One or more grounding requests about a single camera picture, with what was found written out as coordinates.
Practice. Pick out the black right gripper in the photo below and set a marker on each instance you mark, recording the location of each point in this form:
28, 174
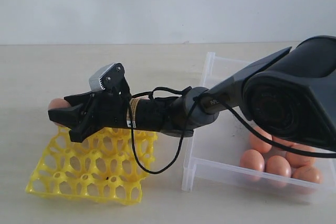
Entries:
107, 110

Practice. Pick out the brown egg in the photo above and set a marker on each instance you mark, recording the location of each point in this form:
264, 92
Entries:
58, 103
309, 174
278, 165
258, 144
252, 159
297, 161

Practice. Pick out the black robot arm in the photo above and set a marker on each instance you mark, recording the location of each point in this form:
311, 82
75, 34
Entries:
289, 94

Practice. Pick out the yellow plastic egg tray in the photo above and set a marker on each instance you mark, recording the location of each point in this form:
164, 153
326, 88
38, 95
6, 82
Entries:
102, 168

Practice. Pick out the clear plastic bin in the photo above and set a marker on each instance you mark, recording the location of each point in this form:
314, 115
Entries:
214, 151

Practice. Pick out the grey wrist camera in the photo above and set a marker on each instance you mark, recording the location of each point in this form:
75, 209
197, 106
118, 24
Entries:
110, 79

